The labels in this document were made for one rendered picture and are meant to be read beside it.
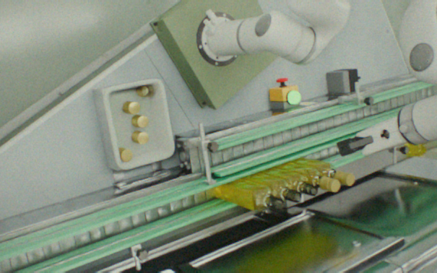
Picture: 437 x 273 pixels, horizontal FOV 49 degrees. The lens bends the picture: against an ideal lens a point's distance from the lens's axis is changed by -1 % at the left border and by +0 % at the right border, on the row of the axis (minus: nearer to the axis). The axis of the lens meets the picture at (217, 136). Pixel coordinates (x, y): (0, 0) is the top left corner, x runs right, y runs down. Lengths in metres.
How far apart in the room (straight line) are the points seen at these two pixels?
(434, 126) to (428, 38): 0.15
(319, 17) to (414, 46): 0.36
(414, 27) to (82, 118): 0.86
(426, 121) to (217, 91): 0.70
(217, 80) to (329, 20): 0.40
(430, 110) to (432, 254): 0.47
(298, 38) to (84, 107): 0.59
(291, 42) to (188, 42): 0.33
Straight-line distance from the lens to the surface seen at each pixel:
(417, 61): 0.84
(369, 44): 1.99
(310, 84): 1.76
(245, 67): 1.46
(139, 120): 1.32
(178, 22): 1.35
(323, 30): 1.20
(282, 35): 1.15
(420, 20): 0.86
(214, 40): 1.35
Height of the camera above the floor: 2.02
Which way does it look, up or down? 57 degrees down
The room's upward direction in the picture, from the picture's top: 100 degrees clockwise
